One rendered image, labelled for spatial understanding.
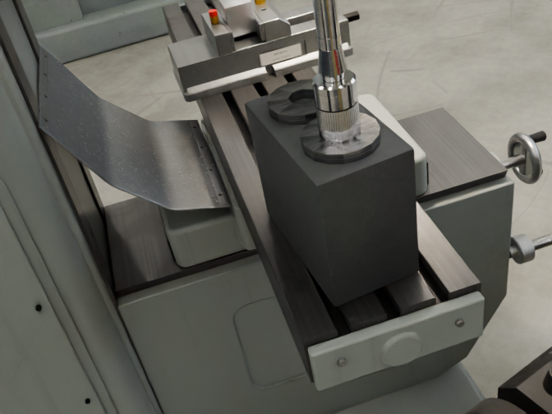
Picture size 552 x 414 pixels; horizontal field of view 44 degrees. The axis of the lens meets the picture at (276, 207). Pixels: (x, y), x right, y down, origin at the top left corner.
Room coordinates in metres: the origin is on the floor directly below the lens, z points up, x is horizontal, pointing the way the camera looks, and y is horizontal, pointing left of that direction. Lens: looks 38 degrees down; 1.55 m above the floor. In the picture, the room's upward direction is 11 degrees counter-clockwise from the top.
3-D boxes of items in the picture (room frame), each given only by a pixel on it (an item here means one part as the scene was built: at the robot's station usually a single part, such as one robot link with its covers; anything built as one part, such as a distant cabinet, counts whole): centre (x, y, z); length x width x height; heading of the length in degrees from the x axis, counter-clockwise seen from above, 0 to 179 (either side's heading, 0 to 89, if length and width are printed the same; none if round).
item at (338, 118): (0.64, -0.09, 1.17); 0.05 x 0.05 x 0.06
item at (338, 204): (0.69, -0.07, 1.04); 0.22 x 0.12 x 0.20; 16
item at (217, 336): (1.10, -0.05, 0.44); 0.80 x 0.30 x 0.60; 99
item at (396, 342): (1.14, -0.02, 0.90); 1.24 x 0.23 x 0.08; 9
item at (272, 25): (1.28, -0.06, 1.03); 0.12 x 0.06 x 0.04; 10
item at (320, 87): (0.64, -0.09, 1.20); 0.05 x 0.05 x 0.01
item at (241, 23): (1.27, 0.00, 1.05); 0.06 x 0.05 x 0.06; 10
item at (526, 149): (1.17, -0.52, 0.64); 0.16 x 0.12 x 0.12; 99
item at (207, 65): (1.27, -0.03, 0.99); 0.35 x 0.15 x 0.11; 100
